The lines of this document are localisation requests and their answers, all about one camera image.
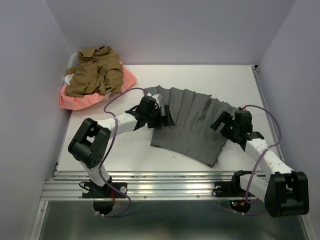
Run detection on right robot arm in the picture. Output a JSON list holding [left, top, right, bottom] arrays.
[[211, 108, 310, 218]]

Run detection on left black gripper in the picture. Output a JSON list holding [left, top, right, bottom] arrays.
[[145, 104, 174, 128]]

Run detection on grey pleated skirt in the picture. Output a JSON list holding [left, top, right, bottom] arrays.
[[147, 85, 237, 167]]

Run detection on pink skirt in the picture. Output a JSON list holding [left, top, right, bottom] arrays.
[[59, 65, 137, 111]]

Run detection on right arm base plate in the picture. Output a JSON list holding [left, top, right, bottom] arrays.
[[211, 181, 236, 198]]

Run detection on white garment under pile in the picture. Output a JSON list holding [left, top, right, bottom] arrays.
[[63, 51, 82, 87]]

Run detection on aluminium mounting rail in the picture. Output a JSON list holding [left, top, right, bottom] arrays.
[[40, 171, 234, 202]]

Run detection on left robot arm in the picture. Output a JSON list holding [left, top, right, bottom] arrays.
[[68, 94, 175, 197]]

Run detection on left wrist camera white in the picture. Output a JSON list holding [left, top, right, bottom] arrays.
[[146, 93, 163, 102]]

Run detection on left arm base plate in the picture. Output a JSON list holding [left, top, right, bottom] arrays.
[[79, 181, 125, 199]]

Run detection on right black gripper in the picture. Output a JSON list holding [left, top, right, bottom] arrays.
[[209, 111, 239, 143]]

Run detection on tan brown skirt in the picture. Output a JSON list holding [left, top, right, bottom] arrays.
[[65, 46, 124, 98]]

